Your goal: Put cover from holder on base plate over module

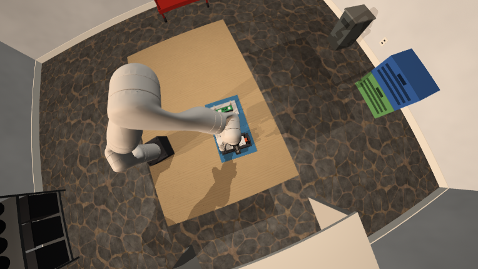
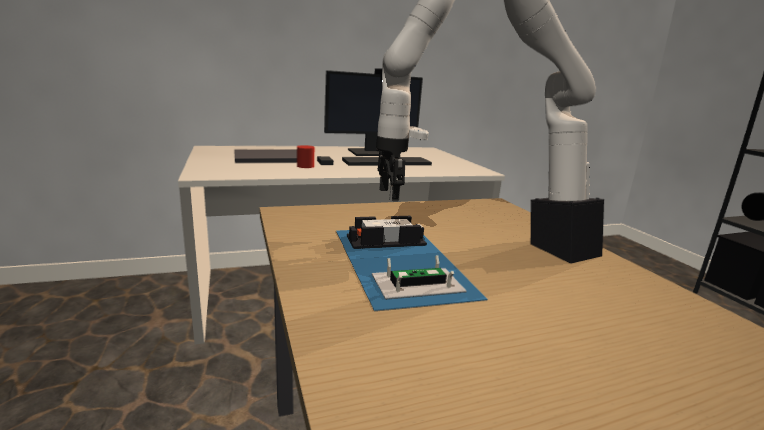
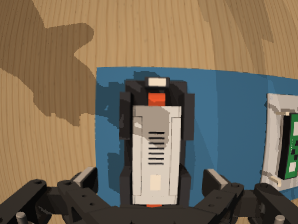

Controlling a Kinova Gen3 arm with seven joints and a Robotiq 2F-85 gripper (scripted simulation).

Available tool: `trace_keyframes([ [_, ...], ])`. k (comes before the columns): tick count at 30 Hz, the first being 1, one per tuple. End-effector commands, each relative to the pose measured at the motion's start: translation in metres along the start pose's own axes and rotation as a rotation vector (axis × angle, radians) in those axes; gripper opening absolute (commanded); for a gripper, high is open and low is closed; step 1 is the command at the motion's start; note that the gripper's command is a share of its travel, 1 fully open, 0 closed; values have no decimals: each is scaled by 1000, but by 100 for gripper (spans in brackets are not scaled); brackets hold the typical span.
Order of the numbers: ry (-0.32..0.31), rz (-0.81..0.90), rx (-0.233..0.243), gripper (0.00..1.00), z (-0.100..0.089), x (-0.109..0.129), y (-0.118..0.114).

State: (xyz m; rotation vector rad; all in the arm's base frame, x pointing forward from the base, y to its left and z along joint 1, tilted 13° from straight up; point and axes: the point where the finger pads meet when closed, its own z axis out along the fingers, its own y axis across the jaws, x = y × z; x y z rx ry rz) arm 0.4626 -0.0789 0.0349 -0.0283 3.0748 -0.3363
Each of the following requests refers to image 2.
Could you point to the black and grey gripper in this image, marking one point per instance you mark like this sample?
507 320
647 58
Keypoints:
390 165

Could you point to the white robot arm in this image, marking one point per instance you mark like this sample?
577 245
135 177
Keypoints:
538 26

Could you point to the beige rectangular cover with slots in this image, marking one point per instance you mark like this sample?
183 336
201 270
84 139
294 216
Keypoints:
391 227

